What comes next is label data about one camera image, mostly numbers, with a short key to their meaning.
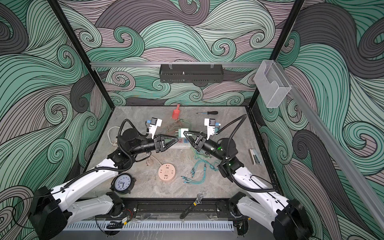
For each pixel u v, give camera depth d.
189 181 0.83
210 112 1.15
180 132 0.63
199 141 0.59
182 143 0.70
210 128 0.61
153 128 0.62
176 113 1.16
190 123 1.10
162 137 0.61
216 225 0.70
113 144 0.97
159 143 0.58
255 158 0.90
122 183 0.80
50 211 0.38
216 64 0.95
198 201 0.76
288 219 0.38
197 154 0.86
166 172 0.83
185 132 0.62
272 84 0.79
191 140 0.62
